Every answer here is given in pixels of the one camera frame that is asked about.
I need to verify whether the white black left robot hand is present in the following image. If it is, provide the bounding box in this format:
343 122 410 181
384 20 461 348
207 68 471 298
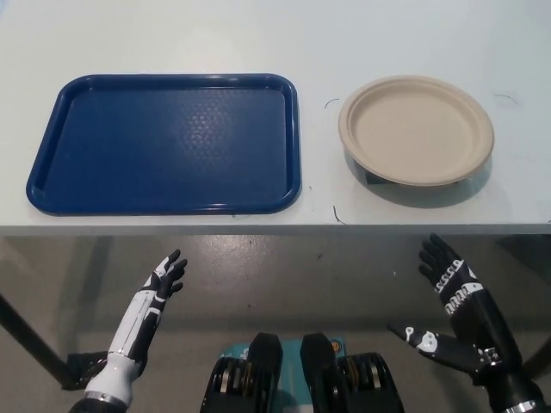
84 250 189 406

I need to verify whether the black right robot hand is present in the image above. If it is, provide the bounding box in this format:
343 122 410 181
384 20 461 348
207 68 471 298
386 232 546 410

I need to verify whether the beige paper plate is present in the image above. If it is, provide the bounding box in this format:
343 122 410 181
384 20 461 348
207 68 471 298
337 75 495 187

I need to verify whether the black table foot plate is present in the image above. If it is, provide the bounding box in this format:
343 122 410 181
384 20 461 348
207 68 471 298
62 350 108 391

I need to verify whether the blue plastic tray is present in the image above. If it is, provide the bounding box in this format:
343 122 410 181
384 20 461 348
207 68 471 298
25 72 304 216

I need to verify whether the black table leg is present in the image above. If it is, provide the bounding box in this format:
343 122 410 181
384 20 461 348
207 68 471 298
518 339 551 388
0 292 72 386

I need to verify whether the grey perforated plastic basket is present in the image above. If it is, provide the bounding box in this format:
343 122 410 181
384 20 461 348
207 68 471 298
344 144 372 178

